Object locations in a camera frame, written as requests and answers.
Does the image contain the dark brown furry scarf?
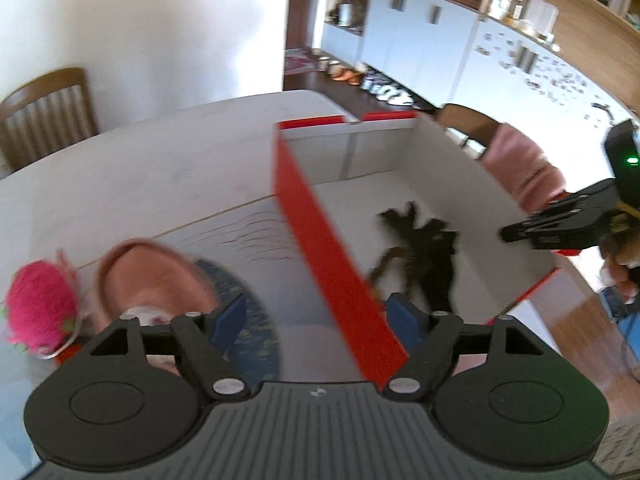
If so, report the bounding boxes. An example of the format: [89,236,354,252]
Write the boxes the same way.
[367,200,459,313]

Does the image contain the pink fleece hat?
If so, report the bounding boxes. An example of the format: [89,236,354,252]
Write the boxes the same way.
[94,238,222,376]

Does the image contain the red white cardboard box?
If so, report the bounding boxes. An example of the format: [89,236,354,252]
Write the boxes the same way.
[273,112,556,385]

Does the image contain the pink fuzzy strawberry plush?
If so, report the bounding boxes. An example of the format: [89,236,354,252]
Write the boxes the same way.
[6,249,79,359]

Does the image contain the person's right hand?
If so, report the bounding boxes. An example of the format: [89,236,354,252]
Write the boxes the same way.
[599,230,640,304]

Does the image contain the blue gold-speckled placemat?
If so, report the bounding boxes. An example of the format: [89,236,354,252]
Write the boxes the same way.
[194,258,281,391]

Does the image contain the near wooden chair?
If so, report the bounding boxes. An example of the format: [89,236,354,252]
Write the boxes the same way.
[435,103,500,160]

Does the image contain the wooden chair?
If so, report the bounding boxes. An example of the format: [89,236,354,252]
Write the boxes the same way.
[1,67,100,171]
[435,103,500,160]

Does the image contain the white refrigerator with magnets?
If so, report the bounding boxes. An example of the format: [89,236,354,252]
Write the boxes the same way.
[451,18,639,131]

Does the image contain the row of shoes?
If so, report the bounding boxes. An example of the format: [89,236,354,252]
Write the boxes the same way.
[317,55,416,107]

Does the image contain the far wooden chair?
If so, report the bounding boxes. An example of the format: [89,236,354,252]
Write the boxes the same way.
[1,67,100,171]

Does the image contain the red patterned doormat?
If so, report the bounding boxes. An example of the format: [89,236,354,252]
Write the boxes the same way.
[283,48,318,76]

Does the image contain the white wall cabinet unit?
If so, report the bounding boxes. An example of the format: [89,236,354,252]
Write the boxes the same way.
[328,0,639,112]

